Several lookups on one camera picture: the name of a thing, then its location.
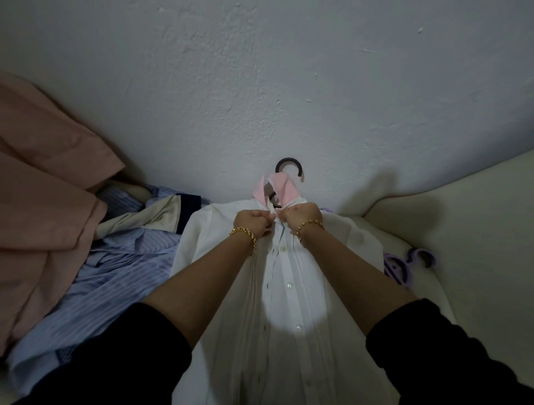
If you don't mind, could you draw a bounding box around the person's right hand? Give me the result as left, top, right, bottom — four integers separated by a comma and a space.
278, 202, 323, 237

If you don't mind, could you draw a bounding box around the person's left hand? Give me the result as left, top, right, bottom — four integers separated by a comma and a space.
233, 209, 277, 238

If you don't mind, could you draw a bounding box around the white shirt with pink collar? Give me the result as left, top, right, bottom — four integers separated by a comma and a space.
171, 173, 401, 405

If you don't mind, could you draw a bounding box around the person's left forearm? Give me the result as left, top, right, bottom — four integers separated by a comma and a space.
142, 231, 256, 350

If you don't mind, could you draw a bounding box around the person's right forearm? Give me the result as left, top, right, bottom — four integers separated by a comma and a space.
298, 224, 419, 337

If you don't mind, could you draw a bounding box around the dark clothes hanger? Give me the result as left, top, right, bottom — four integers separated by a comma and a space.
269, 157, 303, 209

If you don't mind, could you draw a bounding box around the beige and navy garment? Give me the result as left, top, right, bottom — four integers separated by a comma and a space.
93, 194, 202, 241

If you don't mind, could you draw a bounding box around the purple clothes hanger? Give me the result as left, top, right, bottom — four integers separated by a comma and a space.
383, 248, 437, 288

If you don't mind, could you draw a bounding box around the blue striped shirt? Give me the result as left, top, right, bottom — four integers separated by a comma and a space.
6, 184, 201, 397

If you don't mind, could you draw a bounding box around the pink cloth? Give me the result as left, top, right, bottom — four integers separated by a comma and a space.
0, 71, 127, 357

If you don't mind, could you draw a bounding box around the gold beaded bracelet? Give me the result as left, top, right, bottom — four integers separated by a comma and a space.
295, 219, 325, 245

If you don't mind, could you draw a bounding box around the gold chain bracelet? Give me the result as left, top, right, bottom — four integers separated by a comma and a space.
229, 226, 257, 257

